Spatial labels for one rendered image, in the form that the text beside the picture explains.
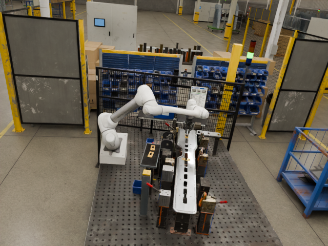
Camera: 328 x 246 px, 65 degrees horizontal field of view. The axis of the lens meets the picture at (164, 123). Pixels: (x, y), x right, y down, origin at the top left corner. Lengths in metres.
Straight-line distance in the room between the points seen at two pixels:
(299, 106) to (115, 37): 6.16
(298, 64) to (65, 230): 4.55
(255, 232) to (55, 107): 3.77
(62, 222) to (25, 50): 2.75
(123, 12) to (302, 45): 5.81
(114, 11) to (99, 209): 7.50
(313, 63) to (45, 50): 4.62
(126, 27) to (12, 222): 7.12
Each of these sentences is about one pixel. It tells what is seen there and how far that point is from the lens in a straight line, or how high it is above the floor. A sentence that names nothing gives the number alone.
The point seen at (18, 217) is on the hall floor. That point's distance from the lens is 3.61.
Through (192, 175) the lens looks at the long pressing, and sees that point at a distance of 2.43.
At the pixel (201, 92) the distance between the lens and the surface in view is 3.38.
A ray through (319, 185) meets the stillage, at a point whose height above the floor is 0.55.
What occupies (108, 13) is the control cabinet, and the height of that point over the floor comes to 1.71.
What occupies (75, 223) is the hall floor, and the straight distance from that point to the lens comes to 3.37.
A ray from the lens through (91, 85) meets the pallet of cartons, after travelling 5.60.
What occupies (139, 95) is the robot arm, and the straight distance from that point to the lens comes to 2.50.
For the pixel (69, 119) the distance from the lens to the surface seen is 5.02.
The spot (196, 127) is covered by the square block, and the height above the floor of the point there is 1.02.
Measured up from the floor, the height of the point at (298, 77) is 1.30.
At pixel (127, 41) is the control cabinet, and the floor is 0.90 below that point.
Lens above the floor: 2.47
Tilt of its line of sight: 27 degrees down
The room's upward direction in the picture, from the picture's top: 6 degrees clockwise
